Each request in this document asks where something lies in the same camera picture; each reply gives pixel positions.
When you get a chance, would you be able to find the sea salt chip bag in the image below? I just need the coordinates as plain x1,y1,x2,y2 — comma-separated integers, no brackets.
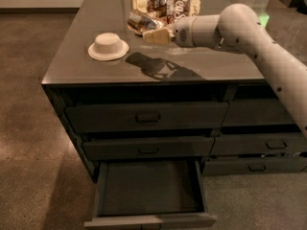
132,0,201,24

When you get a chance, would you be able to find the middle right drawer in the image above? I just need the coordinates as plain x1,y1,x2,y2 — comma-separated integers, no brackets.
210,133,307,156

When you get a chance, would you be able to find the top right drawer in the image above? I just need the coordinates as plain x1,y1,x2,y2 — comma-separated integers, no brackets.
223,99,294,127

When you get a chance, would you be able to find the middle left drawer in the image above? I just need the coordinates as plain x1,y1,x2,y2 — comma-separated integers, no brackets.
83,136,214,161

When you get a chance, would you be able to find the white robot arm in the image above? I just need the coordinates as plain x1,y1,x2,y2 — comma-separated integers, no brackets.
143,4,307,135

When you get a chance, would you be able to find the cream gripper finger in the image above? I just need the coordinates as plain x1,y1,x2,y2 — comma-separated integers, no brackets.
143,27,176,45

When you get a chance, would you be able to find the bottom right drawer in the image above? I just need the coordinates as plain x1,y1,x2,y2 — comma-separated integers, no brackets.
202,157,307,175

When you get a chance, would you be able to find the top left drawer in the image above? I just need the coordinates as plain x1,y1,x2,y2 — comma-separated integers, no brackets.
65,102,228,133

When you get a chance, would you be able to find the grey drawer cabinet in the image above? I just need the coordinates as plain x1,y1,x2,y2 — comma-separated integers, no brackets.
42,0,307,179

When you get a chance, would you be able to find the open bottom left drawer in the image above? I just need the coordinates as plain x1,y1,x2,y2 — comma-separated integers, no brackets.
84,159,217,230

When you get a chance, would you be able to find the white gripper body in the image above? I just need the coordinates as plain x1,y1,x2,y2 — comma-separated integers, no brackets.
173,15,223,48

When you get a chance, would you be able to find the white upside-down bowl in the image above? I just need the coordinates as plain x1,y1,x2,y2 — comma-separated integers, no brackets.
87,33,130,61

